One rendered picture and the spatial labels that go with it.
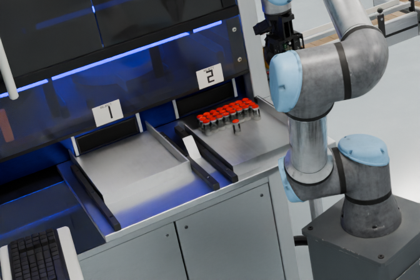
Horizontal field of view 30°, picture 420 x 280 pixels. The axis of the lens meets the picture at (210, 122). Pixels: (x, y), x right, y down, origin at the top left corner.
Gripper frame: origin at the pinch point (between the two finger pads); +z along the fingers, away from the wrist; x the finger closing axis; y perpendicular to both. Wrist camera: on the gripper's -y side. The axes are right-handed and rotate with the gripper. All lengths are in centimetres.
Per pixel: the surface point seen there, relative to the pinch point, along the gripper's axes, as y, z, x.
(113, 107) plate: -35, 6, -39
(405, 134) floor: -115, 110, 121
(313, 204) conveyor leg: -51, 79, 30
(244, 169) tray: 1.8, 20.4, -16.9
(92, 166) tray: -34, 21, -50
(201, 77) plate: -35.4, 7.2, -9.9
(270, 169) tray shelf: 4.5, 22.1, -10.5
